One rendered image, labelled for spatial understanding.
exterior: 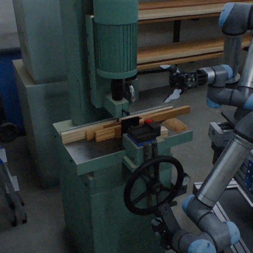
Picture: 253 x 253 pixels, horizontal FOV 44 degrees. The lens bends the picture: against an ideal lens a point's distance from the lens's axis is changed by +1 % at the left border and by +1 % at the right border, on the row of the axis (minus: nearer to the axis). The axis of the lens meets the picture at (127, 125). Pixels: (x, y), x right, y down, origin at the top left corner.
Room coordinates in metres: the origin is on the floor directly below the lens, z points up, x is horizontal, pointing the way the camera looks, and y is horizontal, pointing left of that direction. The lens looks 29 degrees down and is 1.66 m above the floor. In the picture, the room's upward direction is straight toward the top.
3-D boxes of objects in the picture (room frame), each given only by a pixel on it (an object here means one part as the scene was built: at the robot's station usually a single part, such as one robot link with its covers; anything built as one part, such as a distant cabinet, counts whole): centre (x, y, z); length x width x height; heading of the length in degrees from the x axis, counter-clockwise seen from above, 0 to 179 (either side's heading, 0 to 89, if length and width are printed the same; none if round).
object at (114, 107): (1.32, 0.05, 1.03); 0.14 x 0.07 x 0.09; 28
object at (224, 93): (1.34, -0.42, 1.07); 0.11 x 0.08 x 0.11; 62
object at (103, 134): (1.27, 0.03, 0.92); 0.25 x 0.02 x 0.05; 118
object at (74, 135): (1.34, 0.03, 0.93); 0.60 x 0.02 x 0.05; 118
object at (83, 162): (1.23, -0.03, 0.87); 0.61 x 0.30 x 0.06; 118
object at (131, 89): (1.48, 0.00, 1.02); 0.12 x 0.03 x 0.12; 28
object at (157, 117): (1.37, -0.07, 0.92); 0.59 x 0.02 x 0.04; 118
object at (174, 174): (1.30, -0.25, 0.58); 0.12 x 0.08 x 0.08; 28
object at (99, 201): (1.41, 0.10, 0.36); 0.58 x 0.45 x 0.71; 28
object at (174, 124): (1.36, -0.24, 0.91); 0.12 x 0.09 x 0.03; 28
